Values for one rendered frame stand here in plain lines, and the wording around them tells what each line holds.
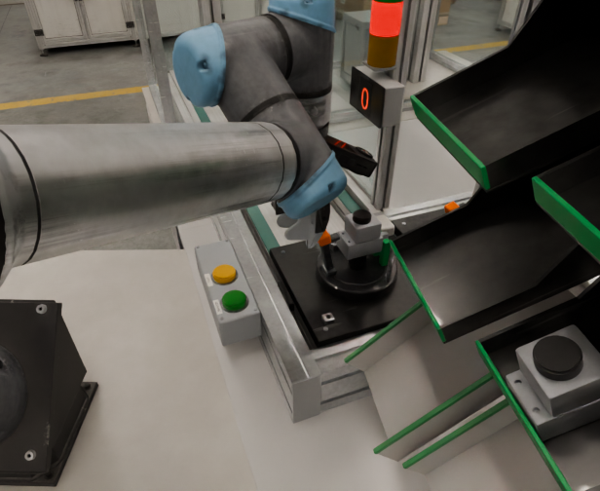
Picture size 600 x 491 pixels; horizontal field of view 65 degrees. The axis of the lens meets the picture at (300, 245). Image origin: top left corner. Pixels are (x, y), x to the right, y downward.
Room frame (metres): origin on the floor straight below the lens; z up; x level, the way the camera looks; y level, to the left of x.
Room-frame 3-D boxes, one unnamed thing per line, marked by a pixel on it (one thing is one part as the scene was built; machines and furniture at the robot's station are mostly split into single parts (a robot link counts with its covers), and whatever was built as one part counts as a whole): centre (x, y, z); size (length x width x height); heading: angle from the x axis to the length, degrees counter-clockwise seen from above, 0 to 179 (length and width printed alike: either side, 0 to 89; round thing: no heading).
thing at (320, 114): (0.58, 0.00, 1.29); 0.08 x 0.08 x 0.05
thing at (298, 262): (0.62, -0.10, 0.96); 0.24 x 0.24 x 0.02; 21
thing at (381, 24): (0.84, -0.14, 1.33); 0.05 x 0.05 x 0.05
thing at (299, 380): (0.82, 0.14, 0.91); 0.89 x 0.06 x 0.11; 21
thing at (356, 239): (0.63, -0.11, 1.06); 0.08 x 0.04 x 0.07; 111
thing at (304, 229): (0.57, 0.00, 1.10); 0.06 x 0.03 x 0.09; 111
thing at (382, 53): (0.84, -0.14, 1.28); 0.05 x 0.05 x 0.05
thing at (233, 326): (0.62, 0.13, 0.93); 0.21 x 0.07 x 0.06; 21
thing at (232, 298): (0.56, 0.11, 0.96); 0.04 x 0.04 x 0.02
